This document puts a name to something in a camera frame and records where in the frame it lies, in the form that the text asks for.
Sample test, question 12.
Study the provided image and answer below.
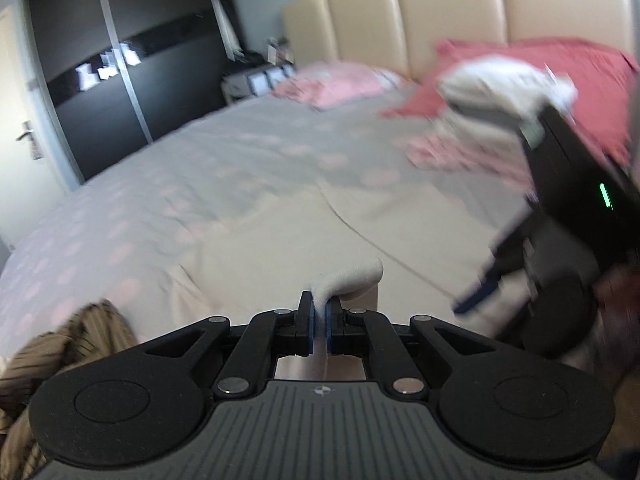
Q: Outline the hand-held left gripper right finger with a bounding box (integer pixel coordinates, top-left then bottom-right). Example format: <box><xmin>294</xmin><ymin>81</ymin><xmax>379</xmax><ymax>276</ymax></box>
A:
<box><xmin>326</xmin><ymin>297</ymin><xmax>501</xmax><ymax>401</ymax></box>

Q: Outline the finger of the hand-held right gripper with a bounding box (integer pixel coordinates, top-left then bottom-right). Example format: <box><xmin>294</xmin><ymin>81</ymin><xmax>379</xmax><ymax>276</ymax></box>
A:
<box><xmin>452</xmin><ymin>200</ymin><xmax>532</xmax><ymax>317</ymax></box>

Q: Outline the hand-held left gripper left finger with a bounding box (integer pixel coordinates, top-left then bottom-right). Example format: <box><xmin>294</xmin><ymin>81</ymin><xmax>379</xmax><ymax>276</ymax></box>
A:
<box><xmin>142</xmin><ymin>291</ymin><xmax>315</xmax><ymax>401</ymax></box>

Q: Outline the off-white garment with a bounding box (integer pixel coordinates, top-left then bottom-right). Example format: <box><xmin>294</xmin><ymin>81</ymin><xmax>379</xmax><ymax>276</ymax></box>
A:
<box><xmin>170</xmin><ymin>177</ymin><xmax>531</xmax><ymax>381</ymax></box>

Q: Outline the cream turtleneck top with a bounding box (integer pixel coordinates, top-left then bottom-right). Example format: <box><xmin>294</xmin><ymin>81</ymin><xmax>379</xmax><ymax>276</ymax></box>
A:
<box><xmin>437</xmin><ymin>57</ymin><xmax>578</xmax><ymax>126</ymax></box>

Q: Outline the pink garment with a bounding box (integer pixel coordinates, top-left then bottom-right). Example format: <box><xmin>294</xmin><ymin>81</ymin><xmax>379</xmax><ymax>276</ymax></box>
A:
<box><xmin>407</xmin><ymin>130</ymin><xmax>538</xmax><ymax>188</ymax></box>

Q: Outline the coral pillow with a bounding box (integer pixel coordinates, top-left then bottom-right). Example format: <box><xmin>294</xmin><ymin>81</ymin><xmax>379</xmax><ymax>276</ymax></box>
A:
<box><xmin>380</xmin><ymin>37</ymin><xmax>640</xmax><ymax>167</ymax></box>

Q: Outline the cream padded headboard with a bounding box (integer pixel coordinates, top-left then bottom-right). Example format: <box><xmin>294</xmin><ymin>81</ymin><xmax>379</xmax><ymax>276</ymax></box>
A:
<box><xmin>282</xmin><ymin>0</ymin><xmax>636</xmax><ymax>86</ymax></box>

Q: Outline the pink pillow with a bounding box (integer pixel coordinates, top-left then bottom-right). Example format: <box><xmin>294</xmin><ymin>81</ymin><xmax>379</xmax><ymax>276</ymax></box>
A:
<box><xmin>272</xmin><ymin>60</ymin><xmax>412</xmax><ymax>112</ymax></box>

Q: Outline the white nightstand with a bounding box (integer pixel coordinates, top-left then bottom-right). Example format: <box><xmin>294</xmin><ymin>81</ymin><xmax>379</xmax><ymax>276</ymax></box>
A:
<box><xmin>222</xmin><ymin>62</ymin><xmax>297</xmax><ymax>106</ymax></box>

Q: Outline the beige striped shirt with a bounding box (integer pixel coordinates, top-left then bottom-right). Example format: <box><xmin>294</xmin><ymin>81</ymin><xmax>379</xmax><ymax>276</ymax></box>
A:
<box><xmin>0</xmin><ymin>300</ymin><xmax>138</xmax><ymax>480</ymax></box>

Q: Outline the black sliding wardrobe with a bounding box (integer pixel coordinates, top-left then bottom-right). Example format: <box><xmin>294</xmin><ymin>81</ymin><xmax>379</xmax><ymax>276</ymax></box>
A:
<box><xmin>22</xmin><ymin>0</ymin><xmax>246</xmax><ymax>183</ymax></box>

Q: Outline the white door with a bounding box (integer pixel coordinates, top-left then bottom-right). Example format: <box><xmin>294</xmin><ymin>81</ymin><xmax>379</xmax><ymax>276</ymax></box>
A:
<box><xmin>0</xmin><ymin>5</ymin><xmax>68</xmax><ymax>248</ymax></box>

